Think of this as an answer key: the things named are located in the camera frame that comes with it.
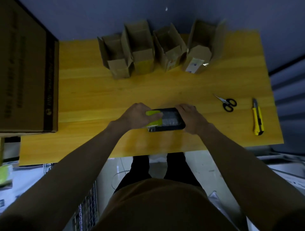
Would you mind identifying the person's right hand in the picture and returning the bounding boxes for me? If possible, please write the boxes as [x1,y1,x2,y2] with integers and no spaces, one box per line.
[175,103,214,135]

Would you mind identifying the person's left hand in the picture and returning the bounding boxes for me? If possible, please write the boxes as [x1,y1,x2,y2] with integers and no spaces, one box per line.
[108,102,164,134]

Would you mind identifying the black cardboard box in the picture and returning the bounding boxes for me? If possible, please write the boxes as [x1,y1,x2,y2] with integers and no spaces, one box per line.
[147,107,186,133]

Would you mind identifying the yellow tape roll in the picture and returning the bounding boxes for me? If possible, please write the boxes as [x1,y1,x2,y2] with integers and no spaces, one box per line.
[145,110,164,129]

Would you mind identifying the black handled scissors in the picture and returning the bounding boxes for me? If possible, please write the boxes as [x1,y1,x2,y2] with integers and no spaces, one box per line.
[213,94,238,113]

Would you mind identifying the small carton yellow tape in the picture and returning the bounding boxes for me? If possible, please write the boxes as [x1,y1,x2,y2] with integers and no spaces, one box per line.
[121,20,156,75]

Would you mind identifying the brown box with white label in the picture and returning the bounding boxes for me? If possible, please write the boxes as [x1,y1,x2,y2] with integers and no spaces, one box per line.
[182,19,227,74]

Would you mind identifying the small carton red label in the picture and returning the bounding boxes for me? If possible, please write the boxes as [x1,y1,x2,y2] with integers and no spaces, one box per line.
[152,23,187,72]

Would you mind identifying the person's right forearm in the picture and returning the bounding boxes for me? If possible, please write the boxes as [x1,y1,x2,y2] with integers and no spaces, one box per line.
[202,123,305,231]

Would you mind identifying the person's left forearm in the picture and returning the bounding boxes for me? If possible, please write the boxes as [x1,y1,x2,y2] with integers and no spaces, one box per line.
[0,121,130,231]

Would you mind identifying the person's black trousers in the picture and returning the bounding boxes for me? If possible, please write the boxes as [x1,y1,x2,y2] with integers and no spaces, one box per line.
[114,152,203,193]

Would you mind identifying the person's brown shirt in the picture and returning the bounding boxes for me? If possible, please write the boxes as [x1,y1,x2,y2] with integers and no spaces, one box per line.
[91,178,239,231]

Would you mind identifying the yellow utility knife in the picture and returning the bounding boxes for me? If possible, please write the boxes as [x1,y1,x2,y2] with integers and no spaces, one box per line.
[252,97,265,136]

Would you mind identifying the grey pleated curtain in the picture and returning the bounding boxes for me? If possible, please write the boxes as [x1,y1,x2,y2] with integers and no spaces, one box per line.
[268,55,305,153]

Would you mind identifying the white metal rack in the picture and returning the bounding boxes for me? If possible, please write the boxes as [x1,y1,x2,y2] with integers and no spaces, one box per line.
[257,152,305,191]

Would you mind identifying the large flat brown carton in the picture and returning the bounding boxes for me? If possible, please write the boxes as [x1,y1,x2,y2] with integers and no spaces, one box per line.
[0,0,59,137]

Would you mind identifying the yellow-green packet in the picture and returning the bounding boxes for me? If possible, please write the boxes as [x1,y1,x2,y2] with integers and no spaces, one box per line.
[0,165,14,188]

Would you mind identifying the thin floor cable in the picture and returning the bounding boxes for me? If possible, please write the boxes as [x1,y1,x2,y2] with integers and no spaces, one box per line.
[111,170,130,191]

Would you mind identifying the metal wire cart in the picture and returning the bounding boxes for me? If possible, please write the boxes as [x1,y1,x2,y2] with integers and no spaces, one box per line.
[44,163,99,231]

